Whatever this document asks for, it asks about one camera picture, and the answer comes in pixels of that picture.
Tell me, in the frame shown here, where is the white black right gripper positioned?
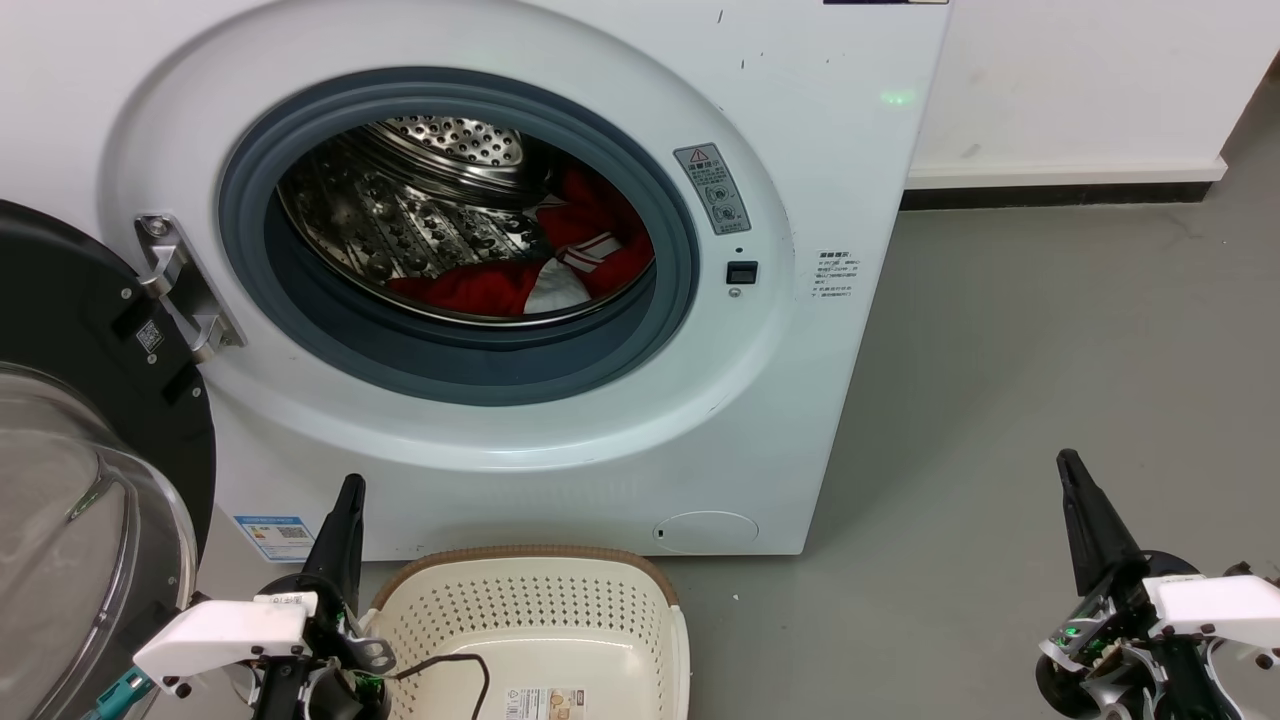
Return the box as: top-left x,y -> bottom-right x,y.
1034,449 -> 1280,720

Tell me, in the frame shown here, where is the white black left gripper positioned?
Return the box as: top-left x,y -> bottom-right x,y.
134,474 -> 397,720

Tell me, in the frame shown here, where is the red basketball jersey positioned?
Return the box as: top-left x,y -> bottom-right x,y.
385,165 -> 657,320

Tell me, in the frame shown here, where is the cream perforated laundry basket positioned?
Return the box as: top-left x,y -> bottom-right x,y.
360,545 -> 692,720

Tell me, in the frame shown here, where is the paper product label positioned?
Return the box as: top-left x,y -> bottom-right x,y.
503,686 -> 589,720

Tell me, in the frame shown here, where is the metal washing machine door hinge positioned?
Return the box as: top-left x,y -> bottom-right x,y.
134,212 -> 247,364

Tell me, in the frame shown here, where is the stainless steel washing machine drum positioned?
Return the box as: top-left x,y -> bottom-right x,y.
275,115 -> 657,327

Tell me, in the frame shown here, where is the washing machine glass door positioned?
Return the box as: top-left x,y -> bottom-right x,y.
0,199 -> 218,720

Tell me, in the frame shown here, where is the blue energy label sticker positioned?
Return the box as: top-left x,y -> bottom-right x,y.
232,514 -> 317,564

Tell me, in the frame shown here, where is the grey rubber door gasket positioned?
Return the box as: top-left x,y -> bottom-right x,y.
218,66 -> 700,408

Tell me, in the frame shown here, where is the white front-load washing machine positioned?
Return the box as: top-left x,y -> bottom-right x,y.
0,0 -> 956,563

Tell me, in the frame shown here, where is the black baseboard strip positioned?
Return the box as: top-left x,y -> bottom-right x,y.
899,181 -> 1213,212

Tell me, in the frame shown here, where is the round white filter cover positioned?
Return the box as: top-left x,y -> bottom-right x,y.
653,511 -> 761,555

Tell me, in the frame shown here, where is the small printed text sticker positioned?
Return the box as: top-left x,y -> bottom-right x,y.
811,249 -> 862,304

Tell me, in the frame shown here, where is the grey warning label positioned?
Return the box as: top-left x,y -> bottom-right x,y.
672,142 -> 753,238

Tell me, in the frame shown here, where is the teal left camera plug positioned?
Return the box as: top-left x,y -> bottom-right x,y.
84,670 -> 153,720

